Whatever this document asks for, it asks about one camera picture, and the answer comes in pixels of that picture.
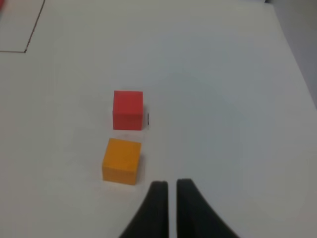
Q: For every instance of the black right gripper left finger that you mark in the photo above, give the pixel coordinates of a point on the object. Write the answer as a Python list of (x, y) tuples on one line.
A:
[(151, 220)]

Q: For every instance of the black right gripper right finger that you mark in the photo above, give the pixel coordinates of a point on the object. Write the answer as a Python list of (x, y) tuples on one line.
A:
[(195, 218)]

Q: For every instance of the orange block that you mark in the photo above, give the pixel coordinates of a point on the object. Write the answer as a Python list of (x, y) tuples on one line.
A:
[(121, 161)]

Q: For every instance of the red block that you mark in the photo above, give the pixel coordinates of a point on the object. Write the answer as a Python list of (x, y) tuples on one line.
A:
[(127, 113)]

